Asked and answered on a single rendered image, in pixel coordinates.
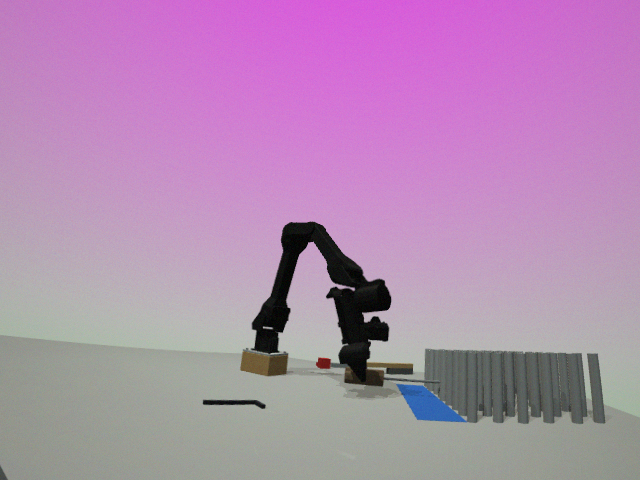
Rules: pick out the blue flat strip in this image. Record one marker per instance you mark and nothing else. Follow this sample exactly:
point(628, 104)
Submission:
point(426, 406)

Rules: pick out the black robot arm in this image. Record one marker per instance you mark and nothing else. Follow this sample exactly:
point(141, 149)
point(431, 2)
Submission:
point(368, 296)

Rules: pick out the wooden-handled tool with grey metal shaft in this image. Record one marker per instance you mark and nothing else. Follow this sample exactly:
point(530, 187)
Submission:
point(375, 377)

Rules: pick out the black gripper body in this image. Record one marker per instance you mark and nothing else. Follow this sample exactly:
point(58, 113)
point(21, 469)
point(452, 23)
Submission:
point(356, 350)

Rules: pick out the small red block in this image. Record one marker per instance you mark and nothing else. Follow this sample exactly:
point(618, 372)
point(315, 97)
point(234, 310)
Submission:
point(324, 363)

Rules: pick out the black l-shaped hook tool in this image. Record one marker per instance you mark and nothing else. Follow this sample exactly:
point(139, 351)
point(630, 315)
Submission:
point(234, 402)

